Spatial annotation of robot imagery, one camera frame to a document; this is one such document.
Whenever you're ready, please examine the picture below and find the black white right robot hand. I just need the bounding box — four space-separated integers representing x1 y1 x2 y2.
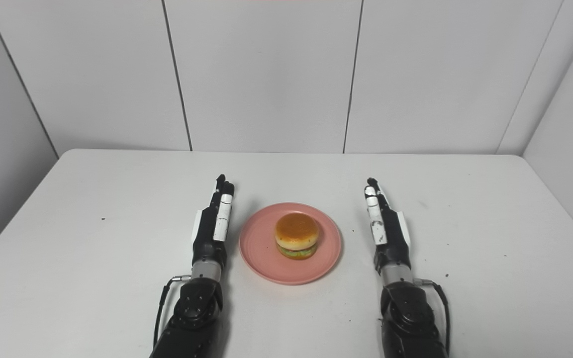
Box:
364 178 412 270

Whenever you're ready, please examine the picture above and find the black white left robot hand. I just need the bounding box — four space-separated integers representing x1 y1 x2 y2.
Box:
191 174 236 268

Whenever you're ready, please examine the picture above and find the pink round plate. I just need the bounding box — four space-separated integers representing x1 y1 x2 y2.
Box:
239 202 343 286

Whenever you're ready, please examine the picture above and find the toy hamburger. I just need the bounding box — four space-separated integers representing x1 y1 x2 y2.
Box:
274 212 320 261

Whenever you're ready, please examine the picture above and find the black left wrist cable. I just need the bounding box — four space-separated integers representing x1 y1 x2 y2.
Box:
153 274 192 349

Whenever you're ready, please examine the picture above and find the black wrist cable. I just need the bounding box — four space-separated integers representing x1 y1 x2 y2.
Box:
412 278 452 357
153 274 192 349

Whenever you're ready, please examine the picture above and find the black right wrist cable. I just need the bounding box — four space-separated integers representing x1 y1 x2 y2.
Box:
412 278 452 357

